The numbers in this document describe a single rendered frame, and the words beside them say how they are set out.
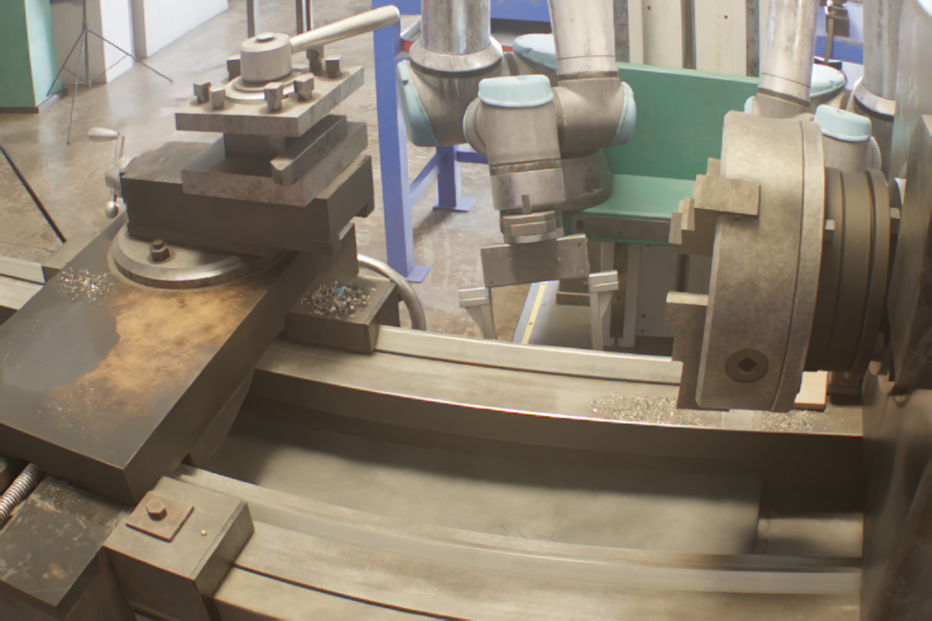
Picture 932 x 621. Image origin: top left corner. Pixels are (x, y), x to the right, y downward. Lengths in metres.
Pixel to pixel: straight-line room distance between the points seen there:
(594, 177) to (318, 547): 1.02
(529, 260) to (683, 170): 0.67
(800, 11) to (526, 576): 0.90
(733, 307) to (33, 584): 0.66
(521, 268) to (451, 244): 1.93
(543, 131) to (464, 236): 2.01
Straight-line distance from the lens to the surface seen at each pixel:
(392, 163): 2.90
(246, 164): 1.13
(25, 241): 3.75
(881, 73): 1.62
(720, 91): 1.84
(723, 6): 1.88
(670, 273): 2.09
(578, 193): 1.76
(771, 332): 0.74
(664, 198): 1.82
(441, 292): 2.97
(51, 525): 0.96
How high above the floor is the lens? 1.49
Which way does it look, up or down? 27 degrees down
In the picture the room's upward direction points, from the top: 3 degrees counter-clockwise
